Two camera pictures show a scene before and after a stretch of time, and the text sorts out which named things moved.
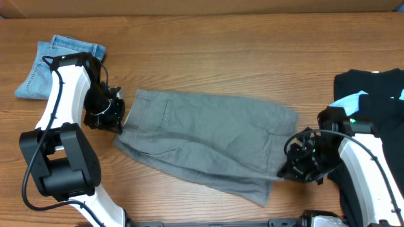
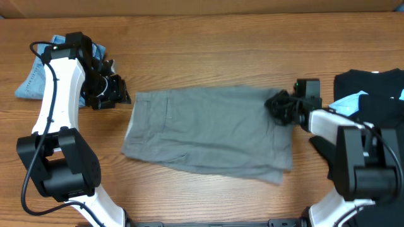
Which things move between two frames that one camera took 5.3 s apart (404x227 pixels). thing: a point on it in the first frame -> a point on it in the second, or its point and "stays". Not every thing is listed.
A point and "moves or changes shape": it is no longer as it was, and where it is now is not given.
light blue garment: x=351 y=103 stays
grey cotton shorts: x=235 y=147 moves or changes shape
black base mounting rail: x=300 y=222 stays
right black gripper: x=295 y=170 -> x=272 y=104
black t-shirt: x=387 y=115 stays
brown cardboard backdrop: x=57 y=9 stays
